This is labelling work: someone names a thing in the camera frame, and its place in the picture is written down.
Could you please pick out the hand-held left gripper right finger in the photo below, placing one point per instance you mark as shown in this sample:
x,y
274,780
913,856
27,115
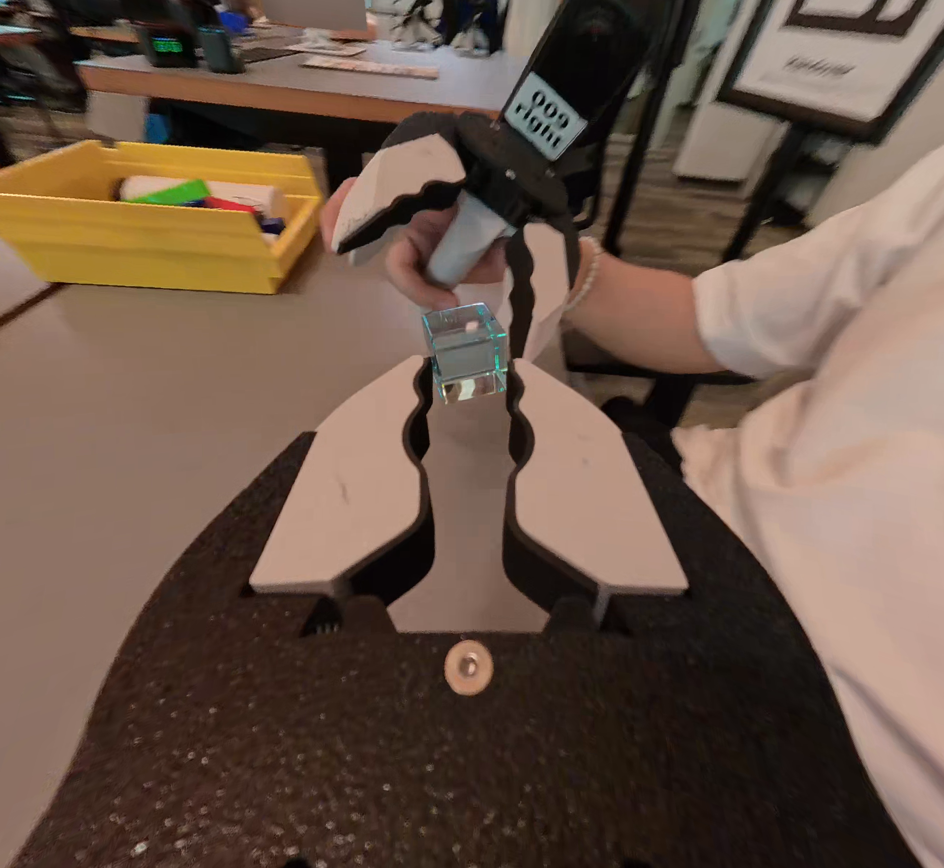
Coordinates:
x,y
597,507

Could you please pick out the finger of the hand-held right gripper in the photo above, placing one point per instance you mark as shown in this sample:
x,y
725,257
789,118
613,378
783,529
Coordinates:
x,y
402,171
549,278

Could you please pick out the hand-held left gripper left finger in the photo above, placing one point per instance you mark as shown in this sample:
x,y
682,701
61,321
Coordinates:
x,y
346,507

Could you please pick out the clear glass cube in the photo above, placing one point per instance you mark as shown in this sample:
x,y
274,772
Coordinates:
x,y
464,352

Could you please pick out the yellow plastic bin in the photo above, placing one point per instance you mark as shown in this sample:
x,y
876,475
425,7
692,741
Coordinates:
x,y
147,249

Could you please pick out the person's right forearm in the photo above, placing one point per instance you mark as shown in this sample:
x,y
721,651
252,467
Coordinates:
x,y
649,315

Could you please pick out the person's right hand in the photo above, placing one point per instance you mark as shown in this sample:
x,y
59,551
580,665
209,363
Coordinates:
x,y
409,256

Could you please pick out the grey-top wood-edged desk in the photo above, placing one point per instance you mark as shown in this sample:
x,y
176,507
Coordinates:
x,y
332,90

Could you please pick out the long white strip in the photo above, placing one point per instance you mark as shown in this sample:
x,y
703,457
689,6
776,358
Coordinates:
x,y
369,66

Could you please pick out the white cylinder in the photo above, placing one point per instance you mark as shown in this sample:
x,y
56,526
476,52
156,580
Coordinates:
x,y
258,197

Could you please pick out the small red item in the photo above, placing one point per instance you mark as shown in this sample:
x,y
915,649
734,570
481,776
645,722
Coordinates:
x,y
228,204

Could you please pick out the dark small box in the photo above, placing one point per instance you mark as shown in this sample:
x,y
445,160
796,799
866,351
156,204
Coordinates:
x,y
220,51

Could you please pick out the black poster easel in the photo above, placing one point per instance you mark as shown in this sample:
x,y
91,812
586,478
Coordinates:
x,y
767,182

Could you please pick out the green block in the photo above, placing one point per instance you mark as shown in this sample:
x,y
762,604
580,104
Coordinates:
x,y
173,192

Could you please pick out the black-framed marker poster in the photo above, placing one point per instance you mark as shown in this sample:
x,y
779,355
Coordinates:
x,y
833,79

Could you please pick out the white tube with brown end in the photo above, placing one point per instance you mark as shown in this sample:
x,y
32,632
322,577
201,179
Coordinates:
x,y
144,187

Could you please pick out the black case with green lights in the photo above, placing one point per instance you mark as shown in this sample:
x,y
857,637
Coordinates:
x,y
168,48

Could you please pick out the person's white shirt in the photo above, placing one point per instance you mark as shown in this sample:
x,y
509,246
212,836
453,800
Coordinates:
x,y
848,403

